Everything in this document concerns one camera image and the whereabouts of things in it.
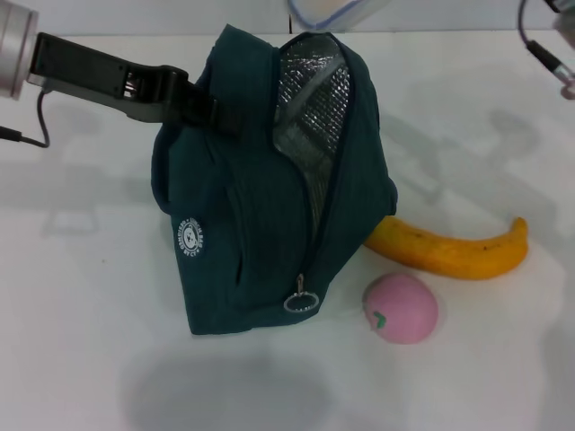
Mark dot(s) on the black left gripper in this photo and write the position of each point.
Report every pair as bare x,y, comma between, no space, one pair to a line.
81,72

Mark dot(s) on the teal insulated lunch bag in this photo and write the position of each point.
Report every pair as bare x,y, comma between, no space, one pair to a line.
251,215

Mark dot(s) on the clear plastic lunch box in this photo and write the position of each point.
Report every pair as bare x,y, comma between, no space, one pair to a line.
323,11

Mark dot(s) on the pink peach toy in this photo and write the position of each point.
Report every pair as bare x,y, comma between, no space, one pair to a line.
404,310

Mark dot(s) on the yellow banana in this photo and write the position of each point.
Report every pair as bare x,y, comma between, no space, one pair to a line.
449,258

